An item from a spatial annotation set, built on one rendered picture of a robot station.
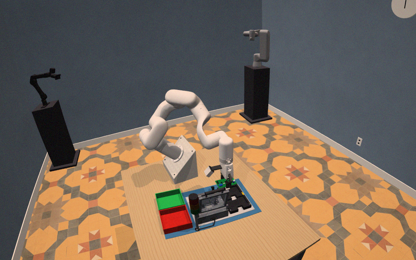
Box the green circuit board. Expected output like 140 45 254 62
215 178 237 188

